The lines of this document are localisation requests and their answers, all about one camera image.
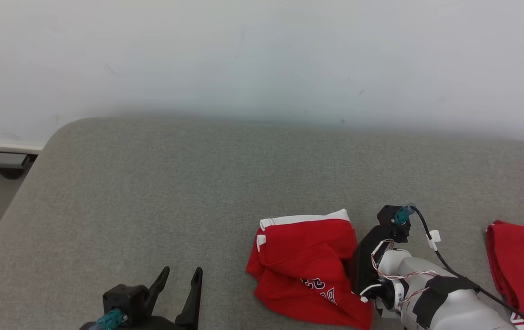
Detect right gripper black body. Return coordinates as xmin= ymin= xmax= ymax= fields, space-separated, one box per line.
xmin=348 ymin=225 xmax=401 ymax=297

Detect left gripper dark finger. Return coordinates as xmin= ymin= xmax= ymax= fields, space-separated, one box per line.
xmin=145 ymin=266 xmax=171 ymax=317
xmin=175 ymin=267 xmax=204 ymax=329

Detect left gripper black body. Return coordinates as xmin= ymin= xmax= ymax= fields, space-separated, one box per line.
xmin=79 ymin=314 xmax=199 ymax=330

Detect red shorts with white band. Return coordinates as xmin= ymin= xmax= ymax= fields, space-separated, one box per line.
xmin=246 ymin=209 xmax=374 ymax=330

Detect red garment with striped trim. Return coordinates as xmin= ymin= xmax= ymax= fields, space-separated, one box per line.
xmin=486 ymin=220 xmax=524 ymax=330

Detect grey fabric sofa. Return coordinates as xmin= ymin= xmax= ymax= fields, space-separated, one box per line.
xmin=0 ymin=117 xmax=524 ymax=330

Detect thin red white wires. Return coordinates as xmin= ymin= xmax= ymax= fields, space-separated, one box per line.
xmin=370 ymin=238 xmax=438 ymax=309

